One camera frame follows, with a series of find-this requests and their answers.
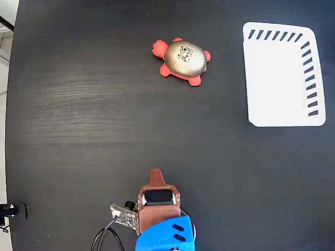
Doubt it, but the red turtle toy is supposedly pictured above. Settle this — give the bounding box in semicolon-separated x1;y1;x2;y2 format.
151;37;212;87

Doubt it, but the white plastic tray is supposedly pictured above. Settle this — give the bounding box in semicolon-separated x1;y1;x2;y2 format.
242;21;327;128

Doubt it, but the black table clamp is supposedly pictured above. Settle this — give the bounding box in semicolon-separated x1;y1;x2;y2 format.
0;202;29;234

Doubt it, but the black bar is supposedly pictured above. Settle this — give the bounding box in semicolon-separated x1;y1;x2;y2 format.
0;15;15;31

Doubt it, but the bare camera circuit board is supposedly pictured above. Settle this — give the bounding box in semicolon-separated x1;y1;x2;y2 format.
109;200;139;232

